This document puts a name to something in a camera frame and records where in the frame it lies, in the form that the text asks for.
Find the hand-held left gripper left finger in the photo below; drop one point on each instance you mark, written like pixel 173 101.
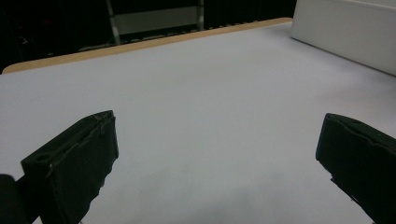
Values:
pixel 74 161

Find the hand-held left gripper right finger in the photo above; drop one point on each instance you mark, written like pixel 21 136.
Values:
pixel 361 155

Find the white plastic box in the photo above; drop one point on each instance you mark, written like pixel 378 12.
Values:
pixel 348 31

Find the white table mat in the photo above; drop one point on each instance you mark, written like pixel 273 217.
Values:
pixel 186 93

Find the grey metal stand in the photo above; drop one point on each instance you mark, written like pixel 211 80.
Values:
pixel 155 20

